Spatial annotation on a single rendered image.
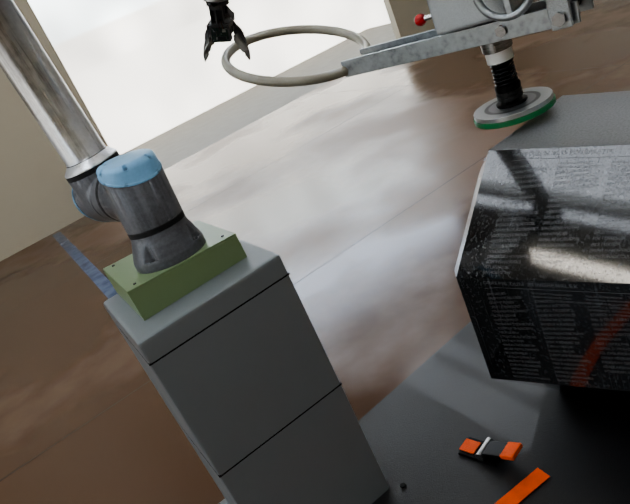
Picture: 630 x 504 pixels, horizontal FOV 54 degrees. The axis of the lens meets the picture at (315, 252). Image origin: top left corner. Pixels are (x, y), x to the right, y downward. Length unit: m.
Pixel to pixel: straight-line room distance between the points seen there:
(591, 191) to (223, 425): 1.02
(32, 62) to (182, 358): 0.79
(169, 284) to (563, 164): 0.97
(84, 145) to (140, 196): 0.24
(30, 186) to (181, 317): 6.11
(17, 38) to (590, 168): 1.35
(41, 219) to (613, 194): 6.69
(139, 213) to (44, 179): 5.99
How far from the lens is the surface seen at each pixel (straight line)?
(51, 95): 1.67
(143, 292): 1.53
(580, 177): 1.52
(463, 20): 1.66
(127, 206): 1.53
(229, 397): 1.58
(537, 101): 1.75
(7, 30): 1.67
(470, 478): 1.93
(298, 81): 1.88
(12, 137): 7.45
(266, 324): 1.55
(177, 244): 1.54
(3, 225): 7.52
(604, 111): 1.72
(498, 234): 1.59
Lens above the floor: 1.41
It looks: 23 degrees down
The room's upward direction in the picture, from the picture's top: 24 degrees counter-clockwise
